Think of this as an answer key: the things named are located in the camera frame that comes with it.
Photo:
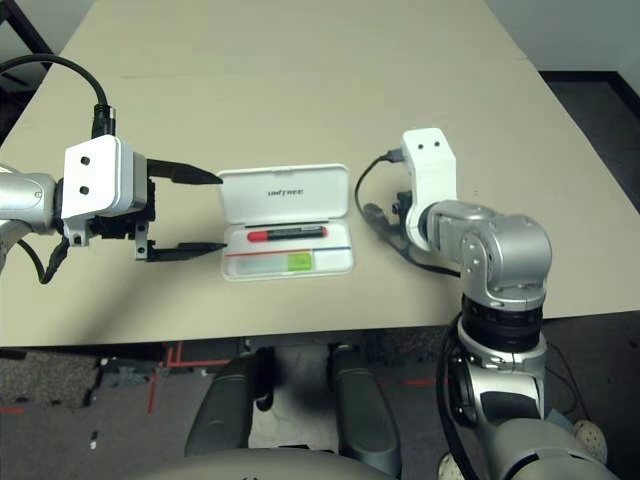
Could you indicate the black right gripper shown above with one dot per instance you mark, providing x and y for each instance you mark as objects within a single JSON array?
[{"x": 402, "y": 205}]

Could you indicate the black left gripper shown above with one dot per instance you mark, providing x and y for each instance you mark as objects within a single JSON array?
[{"x": 120, "y": 227}]

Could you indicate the white plastic pencil case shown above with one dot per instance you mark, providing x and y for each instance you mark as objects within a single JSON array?
[{"x": 240, "y": 200}]

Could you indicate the red black marker pen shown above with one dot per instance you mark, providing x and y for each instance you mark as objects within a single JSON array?
[{"x": 295, "y": 232}]

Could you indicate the green white highlighter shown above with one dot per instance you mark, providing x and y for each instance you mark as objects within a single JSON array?
[{"x": 300, "y": 261}]

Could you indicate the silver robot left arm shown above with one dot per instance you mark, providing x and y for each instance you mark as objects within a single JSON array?
[{"x": 25, "y": 195}]

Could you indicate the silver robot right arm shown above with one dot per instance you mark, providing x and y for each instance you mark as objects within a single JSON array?
[{"x": 500, "y": 240}]

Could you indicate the grey robot right leg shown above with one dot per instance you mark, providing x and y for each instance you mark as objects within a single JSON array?
[{"x": 365, "y": 410}]

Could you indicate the grey robot leg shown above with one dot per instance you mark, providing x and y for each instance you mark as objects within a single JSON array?
[
  {"x": 365, "y": 410},
  {"x": 225, "y": 410}
]

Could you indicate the grey robot left leg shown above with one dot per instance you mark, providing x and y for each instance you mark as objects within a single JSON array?
[{"x": 225, "y": 410}]

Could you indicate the beige side table black legs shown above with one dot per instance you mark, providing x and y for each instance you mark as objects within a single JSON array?
[{"x": 27, "y": 29}]

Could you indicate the white perforated shoe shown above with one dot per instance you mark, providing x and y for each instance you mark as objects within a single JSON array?
[
  {"x": 452, "y": 467},
  {"x": 590, "y": 440}
]

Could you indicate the silver robot torso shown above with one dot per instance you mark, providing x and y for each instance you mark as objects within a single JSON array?
[{"x": 260, "y": 467}]

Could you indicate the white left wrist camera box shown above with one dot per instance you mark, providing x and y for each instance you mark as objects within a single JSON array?
[{"x": 95, "y": 170}]

